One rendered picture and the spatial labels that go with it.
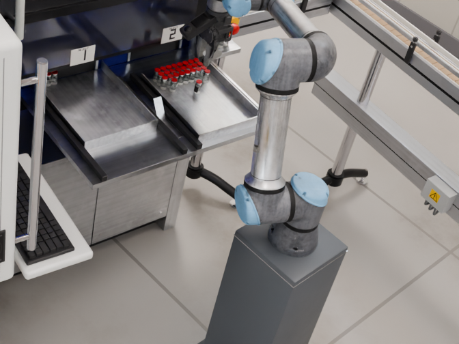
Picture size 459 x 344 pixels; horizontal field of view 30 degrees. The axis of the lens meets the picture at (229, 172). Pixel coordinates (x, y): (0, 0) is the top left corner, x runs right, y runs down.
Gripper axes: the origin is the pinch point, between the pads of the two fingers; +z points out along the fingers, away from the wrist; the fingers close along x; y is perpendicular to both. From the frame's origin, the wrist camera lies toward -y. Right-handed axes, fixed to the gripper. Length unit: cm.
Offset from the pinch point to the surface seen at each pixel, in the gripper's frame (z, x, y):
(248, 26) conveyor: 13, 27, 43
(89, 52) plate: -1.7, 15.0, -33.1
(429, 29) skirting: 92, 80, 242
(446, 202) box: 49, -57, 86
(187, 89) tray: 12.8, 2.2, -1.7
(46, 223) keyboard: 18, -29, -69
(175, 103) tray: 12.8, -2.5, -9.6
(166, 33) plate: -2.0, 15.4, -4.3
